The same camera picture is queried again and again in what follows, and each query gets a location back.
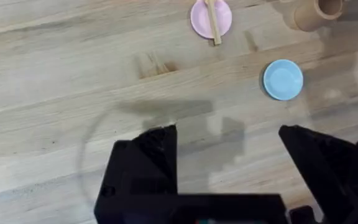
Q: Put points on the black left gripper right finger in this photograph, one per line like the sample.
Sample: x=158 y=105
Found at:
x=328 y=168

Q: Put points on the tan cylindrical container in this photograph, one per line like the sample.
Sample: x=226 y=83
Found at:
x=317 y=12

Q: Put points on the pink plate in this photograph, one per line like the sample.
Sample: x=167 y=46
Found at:
x=201 y=19

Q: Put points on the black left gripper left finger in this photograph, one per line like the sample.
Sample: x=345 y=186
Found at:
x=154 y=161

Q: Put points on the blue plate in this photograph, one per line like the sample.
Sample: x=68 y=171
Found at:
x=283 y=80

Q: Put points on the wooden utensil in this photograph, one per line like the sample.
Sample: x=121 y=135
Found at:
x=213 y=21

